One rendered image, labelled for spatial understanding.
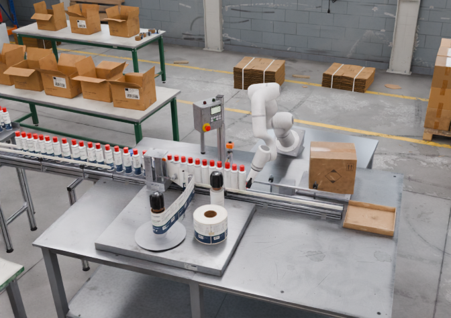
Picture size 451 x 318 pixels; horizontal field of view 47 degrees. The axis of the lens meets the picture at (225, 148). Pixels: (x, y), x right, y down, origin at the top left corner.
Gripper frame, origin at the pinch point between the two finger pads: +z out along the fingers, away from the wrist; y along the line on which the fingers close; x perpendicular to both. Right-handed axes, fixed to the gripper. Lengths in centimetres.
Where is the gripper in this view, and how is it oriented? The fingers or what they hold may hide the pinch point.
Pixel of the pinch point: (248, 184)
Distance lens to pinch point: 348.4
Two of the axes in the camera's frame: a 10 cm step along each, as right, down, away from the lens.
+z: -3.0, 7.8, 5.4
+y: -3.3, 4.5, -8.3
